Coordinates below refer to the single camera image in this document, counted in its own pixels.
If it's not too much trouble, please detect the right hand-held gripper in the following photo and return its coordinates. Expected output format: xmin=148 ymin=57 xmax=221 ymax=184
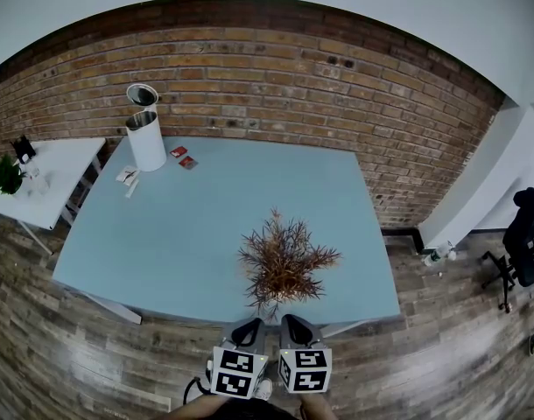
xmin=278 ymin=313 xmax=334 ymax=395

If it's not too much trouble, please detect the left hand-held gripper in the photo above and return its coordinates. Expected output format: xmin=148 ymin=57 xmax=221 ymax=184
xmin=205 ymin=317 xmax=271 ymax=400

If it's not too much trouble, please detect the brown potted plant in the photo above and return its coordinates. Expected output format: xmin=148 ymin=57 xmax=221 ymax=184
xmin=237 ymin=206 xmax=343 ymax=322

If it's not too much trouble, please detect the person's right forearm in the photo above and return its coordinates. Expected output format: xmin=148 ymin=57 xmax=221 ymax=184
xmin=299 ymin=391 xmax=338 ymax=420

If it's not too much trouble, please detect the green potted plant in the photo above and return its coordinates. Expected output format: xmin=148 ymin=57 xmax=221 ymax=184
xmin=0 ymin=153 xmax=26 ymax=196

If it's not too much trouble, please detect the person's white shoe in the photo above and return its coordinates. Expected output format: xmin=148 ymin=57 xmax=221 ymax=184
xmin=253 ymin=377 xmax=274 ymax=402

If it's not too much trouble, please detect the person's black shirt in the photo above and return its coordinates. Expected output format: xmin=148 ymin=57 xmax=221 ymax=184
xmin=214 ymin=398 xmax=303 ymax=420

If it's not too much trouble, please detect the light blue table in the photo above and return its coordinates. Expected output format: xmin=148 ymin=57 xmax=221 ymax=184
xmin=51 ymin=136 xmax=402 ymax=339

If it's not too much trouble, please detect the green label plastic bottle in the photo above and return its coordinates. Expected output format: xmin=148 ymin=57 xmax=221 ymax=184
xmin=423 ymin=241 xmax=457 ymax=267

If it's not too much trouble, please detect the white printed paper packet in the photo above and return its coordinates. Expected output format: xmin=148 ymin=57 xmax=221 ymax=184
xmin=116 ymin=164 xmax=141 ymax=184

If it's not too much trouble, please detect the white electric kettle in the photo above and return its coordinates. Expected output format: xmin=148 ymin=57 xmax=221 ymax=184
xmin=125 ymin=83 xmax=168 ymax=173

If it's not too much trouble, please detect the black office chair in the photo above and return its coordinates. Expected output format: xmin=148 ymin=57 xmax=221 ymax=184
xmin=481 ymin=185 xmax=534 ymax=314

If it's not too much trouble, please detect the white side table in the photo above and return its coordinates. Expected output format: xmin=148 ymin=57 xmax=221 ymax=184
xmin=0 ymin=136 xmax=107 ymax=256

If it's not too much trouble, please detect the clear plastic bottle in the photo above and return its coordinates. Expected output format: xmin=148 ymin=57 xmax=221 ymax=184
xmin=24 ymin=159 xmax=49 ymax=194

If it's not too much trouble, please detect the black holder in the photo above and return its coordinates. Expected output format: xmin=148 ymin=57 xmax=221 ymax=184
xmin=10 ymin=134 xmax=37 ymax=164

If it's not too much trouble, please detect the black cable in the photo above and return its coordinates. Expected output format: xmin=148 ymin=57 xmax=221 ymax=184
xmin=182 ymin=376 xmax=214 ymax=404

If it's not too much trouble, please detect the white stool frame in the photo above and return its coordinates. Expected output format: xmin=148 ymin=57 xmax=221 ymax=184
xmin=60 ymin=155 xmax=104 ymax=227

